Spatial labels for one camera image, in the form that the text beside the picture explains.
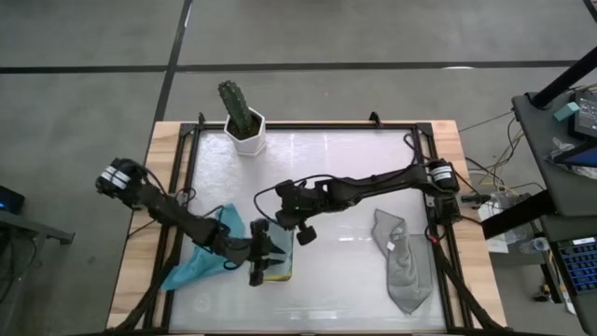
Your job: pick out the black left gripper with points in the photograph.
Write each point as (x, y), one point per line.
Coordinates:
(252, 249)

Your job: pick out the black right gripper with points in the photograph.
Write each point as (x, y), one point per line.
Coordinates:
(298, 205)

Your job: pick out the light blue microfiber towel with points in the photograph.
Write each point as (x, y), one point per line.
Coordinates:
(284, 242)

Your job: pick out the white plastic bin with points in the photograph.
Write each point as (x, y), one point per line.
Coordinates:
(293, 252)

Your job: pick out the teal microfiber towel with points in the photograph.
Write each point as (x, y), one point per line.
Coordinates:
(196, 270)

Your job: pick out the grey microfiber towel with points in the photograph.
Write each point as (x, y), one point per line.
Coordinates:
(408, 270)

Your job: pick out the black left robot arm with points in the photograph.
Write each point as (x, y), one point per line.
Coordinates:
(172, 210)

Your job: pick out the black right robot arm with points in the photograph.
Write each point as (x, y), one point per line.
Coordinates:
(387, 179)

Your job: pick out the white hexagonal plant pot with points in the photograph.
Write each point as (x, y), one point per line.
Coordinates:
(252, 145)

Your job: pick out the black power brick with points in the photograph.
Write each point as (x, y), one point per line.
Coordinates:
(476, 200)

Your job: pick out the white paper sheet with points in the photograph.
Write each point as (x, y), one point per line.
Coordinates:
(499, 245)

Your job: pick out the clear plastic bottle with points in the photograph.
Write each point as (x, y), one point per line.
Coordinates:
(538, 244)

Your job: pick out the grey metal stand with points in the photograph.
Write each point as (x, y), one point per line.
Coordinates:
(28, 228)

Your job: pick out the dark grey desk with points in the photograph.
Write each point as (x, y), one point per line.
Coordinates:
(559, 196)

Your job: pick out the clear plastic bag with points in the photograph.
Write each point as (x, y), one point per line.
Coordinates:
(559, 147)

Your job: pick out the black device with blue light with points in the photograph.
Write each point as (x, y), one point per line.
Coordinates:
(9, 200)

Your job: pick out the small teal box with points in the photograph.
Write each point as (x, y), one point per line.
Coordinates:
(566, 111)

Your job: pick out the tablet with blue screen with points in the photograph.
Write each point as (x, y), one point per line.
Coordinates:
(583, 158)

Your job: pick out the backlit keyboard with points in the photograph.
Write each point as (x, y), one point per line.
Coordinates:
(580, 266)

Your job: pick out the black pole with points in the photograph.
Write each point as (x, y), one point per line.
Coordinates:
(564, 79)

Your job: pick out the black electronic device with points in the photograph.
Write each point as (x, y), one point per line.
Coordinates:
(587, 116)

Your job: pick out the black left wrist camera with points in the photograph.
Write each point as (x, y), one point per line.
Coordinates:
(255, 279)

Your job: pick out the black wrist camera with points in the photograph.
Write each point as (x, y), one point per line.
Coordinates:
(255, 279)
(305, 235)

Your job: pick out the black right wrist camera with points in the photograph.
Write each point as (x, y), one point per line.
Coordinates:
(305, 235)

